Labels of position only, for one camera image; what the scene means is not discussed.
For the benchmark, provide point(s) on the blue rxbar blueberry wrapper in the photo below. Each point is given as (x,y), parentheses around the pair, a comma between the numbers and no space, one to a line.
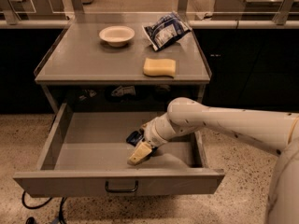
(135,137)

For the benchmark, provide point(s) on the open grey top drawer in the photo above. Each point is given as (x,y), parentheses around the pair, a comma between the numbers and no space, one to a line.
(84,150)

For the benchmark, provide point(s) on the blue white chip bag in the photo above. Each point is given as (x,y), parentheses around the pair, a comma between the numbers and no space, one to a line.
(166,31)

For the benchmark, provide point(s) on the white paper bowl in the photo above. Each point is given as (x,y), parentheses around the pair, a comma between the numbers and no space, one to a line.
(117,36)

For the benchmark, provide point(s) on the background grey table left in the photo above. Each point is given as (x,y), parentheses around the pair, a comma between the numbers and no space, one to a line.
(36,10)

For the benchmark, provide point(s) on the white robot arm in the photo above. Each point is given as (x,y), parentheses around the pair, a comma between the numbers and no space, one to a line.
(273,132)

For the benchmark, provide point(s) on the background steel counter right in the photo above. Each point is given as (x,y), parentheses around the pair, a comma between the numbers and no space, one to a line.
(245,10)

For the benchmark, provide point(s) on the black drawer handle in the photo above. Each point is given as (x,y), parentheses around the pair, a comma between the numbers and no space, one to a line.
(121,186)

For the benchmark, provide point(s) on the grey metal counter cabinet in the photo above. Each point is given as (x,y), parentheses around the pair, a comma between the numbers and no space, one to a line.
(82,59)

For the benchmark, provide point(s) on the yellow sponge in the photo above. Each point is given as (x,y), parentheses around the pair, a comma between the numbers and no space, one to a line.
(159,67)

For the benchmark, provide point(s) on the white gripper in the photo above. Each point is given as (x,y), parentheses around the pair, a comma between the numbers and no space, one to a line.
(151,132)

